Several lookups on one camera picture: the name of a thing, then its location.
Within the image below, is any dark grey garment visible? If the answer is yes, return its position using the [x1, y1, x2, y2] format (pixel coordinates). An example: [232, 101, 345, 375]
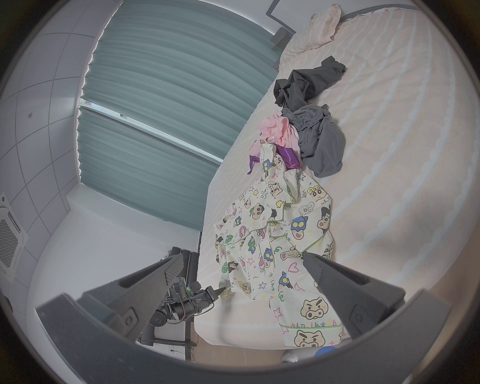
[281, 104, 347, 179]

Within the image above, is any pink garment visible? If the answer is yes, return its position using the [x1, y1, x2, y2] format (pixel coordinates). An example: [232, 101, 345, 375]
[249, 112, 301, 158]

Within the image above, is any pale pink pillow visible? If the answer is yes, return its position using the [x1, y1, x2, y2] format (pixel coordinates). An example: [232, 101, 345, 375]
[279, 4, 342, 61]

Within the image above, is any white printed pyjama top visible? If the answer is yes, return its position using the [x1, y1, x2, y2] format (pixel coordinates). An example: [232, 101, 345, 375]
[214, 142, 344, 352]

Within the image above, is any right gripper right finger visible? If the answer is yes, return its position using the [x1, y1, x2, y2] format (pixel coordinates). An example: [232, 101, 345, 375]
[302, 253, 406, 339]

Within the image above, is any purple satin garment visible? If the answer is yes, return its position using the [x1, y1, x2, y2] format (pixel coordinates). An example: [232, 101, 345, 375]
[245, 144, 303, 178]

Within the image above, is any blue-green curtain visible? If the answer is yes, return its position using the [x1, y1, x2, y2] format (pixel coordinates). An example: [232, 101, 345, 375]
[76, 107, 223, 234]
[80, 0, 287, 162]

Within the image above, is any bed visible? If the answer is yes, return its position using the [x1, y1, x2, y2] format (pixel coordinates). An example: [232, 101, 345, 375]
[193, 0, 479, 361]

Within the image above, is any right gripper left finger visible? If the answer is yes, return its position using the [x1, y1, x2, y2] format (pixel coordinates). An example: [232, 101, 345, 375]
[77, 254, 185, 340]

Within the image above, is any black padded furniture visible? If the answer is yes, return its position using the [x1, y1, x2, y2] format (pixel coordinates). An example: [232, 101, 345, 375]
[138, 245, 203, 361]

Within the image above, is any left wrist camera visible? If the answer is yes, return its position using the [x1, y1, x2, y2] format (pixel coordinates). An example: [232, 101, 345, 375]
[169, 277, 193, 299]

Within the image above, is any white ceiling air vent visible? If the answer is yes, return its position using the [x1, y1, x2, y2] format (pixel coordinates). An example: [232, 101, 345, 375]
[0, 193, 29, 280]

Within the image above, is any grey bedside table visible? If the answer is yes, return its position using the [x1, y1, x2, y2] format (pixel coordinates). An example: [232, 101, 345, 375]
[270, 28, 292, 70]

